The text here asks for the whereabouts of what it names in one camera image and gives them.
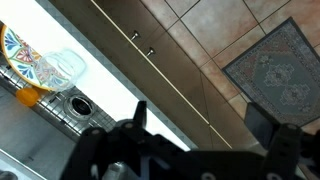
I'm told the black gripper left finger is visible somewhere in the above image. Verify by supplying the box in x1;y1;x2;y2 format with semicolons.
59;100;188;180

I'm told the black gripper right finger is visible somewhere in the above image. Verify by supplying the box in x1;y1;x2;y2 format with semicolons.
244;102;320;180

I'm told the patterned floor rug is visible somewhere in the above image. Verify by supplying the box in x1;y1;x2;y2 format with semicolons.
221;16;320;128

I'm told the clear drinking glass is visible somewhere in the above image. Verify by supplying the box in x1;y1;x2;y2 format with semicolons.
34;48;88;93

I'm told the brown base cabinet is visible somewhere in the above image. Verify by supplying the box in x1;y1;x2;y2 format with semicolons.
49;0;258;151

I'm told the orange round object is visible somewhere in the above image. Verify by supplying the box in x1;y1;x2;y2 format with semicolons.
15;86;42;108

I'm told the metal cabinet knob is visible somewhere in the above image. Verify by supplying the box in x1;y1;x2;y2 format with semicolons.
129;30;141;42
145;46;157;58

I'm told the colourful patterned plate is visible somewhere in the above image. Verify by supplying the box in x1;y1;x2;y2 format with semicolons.
0;24;73;93

